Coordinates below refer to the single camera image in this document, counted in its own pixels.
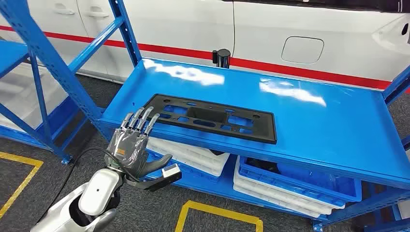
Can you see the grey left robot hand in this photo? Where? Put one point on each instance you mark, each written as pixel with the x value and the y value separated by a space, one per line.
pixel 128 150

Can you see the black plastic panel part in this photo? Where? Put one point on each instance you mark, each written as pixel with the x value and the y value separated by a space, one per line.
pixel 205 116

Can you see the blue metal shelf rack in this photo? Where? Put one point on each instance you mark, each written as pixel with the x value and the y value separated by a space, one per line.
pixel 12 54
pixel 320 128

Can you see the white plastic crate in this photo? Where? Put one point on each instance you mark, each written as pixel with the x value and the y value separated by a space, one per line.
pixel 192 157
pixel 272 195

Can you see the white car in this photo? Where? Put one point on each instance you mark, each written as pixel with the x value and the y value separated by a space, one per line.
pixel 176 25

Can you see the black item in crate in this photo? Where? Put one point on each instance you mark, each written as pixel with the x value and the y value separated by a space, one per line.
pixel 262 165

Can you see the blue plastic crate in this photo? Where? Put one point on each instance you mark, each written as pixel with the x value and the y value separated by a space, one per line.
pixel 320 185

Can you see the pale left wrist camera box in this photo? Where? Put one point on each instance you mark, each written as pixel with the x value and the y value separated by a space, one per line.
pixel 171 170

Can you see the black stanchion post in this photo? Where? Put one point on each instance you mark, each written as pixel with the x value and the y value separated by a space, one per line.
pixel 222 57

